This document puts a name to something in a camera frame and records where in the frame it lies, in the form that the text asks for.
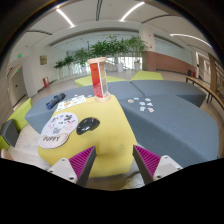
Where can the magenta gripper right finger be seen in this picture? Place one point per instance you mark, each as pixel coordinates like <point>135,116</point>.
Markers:
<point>153,167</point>

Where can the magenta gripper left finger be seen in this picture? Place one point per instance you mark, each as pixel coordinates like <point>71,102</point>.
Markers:
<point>77,168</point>

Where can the black computer mouse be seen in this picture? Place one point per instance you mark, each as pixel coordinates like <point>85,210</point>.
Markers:
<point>87,124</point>

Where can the round puppy mouse pad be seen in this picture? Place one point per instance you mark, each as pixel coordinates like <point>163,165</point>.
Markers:
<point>57,130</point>

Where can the grey right sofa section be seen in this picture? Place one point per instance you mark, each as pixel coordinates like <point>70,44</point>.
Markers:
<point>176,128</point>

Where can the white sticker sheet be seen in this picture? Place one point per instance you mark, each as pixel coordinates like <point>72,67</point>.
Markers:
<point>71,102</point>

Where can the folded blue umbrella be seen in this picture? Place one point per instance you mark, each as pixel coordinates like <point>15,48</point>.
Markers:
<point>56,99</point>

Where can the grey rear sofa section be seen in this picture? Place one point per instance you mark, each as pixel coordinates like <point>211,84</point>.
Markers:
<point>165,87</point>

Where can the dark grey chair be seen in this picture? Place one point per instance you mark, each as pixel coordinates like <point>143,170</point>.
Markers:
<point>9,132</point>

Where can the green side seat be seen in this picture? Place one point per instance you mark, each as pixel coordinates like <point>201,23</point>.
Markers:
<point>19,118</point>

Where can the green rear ottoman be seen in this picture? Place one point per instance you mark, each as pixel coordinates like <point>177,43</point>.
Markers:
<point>88,80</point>

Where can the red fire extinguisher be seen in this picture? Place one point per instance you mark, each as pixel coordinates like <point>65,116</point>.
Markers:
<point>45,82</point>

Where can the wooden bench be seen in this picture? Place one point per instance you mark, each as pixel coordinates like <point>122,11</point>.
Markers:
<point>211,94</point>

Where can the red wooden hourglass tower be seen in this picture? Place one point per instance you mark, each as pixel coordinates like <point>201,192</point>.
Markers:
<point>97,68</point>

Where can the potted green plant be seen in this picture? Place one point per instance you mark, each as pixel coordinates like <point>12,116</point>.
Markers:
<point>136,46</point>
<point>81,56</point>

